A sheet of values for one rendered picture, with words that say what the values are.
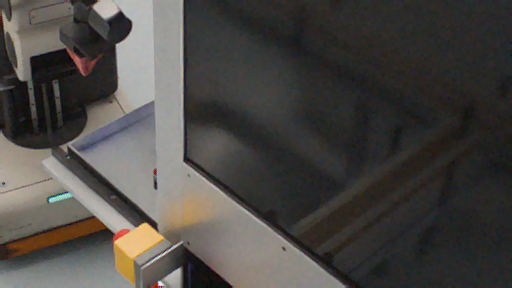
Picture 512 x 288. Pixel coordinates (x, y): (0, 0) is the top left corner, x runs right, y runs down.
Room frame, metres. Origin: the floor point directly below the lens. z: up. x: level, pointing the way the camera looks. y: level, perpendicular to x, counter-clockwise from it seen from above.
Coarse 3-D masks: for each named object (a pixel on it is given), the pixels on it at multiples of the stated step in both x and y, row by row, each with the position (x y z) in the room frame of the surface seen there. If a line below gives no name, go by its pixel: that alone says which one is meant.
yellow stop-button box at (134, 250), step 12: (144, 228) 1.08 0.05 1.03; (120, 240) 1.05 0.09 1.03; (132, 240) 1.05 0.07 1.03; (144, 240) 1.05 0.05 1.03; (156, 240) 1.05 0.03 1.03; (120, 252) 1.04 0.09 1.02; (132, 252) 1.02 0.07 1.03; (144, 252) 1.03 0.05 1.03; (156, 252) 1.02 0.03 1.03; (120, 264) 1.04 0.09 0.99; (132, 264) 1.01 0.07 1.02; (144, 264) 1.00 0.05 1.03; (132, 276) 1.01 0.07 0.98
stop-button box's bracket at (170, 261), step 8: (176, 248) 1.04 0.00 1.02; (160, 256) 1.02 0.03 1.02; (168, 256) 1.03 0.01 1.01; (176, 256) 1.04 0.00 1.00; (152, 264) 1.01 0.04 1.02; (160, 264) 1.02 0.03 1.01; (168, 264) 1.03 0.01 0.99; (176, 264) 1.04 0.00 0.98; (144, 272) 1.00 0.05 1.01; (152, 272) 1.01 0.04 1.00; (160, 272) 1.02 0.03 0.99; (168, 272) 1.03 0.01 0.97; (144, 280) 1.00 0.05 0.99; (152, 280) 1.01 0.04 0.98; (160, 280) 1.02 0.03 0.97
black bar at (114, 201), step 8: (56, 152) 1.42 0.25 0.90; (64, 152) 1.42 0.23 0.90; (64, 160) 1.40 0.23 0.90; (72, 160) 1.40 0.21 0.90; (72, 168) 1.38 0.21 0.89; (80, 168) 1.37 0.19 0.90; (80, 176) 1.36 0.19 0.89; (88, 176) 1.35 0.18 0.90; (88, 184) 1.34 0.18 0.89; (96, 184) 1.33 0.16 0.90; (104, 184) 1.33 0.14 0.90; (96, 192) 1.32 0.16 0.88; (104, 192) 1.30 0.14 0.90; (112, 192) 1.30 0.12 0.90; (104, 200) 1.30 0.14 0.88; (112, 200) 1.28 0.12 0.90; (120, 200) 1.28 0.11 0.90; (120, 208) 1.26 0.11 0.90; (128, 208) 1.26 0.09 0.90; (128, 216) 1.24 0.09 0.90; (136, 216) 1.24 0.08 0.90; (136, 224) 1.22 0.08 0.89
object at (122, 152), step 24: (120, 120) 1.52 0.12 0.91; (144, 120) 1.55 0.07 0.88; (72, 144) 1.44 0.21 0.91; (96, 144) 1.47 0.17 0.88; (120, 144) 1.47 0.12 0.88; (144, 144) 1.47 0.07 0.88; (96, 168) 1.36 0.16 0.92; (120, 168) 1.39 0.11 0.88; (144, 168) 1.39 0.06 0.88; (120, 192) 1.29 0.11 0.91; (144, 192) 1.32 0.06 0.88; (144, 216) 1.24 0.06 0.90
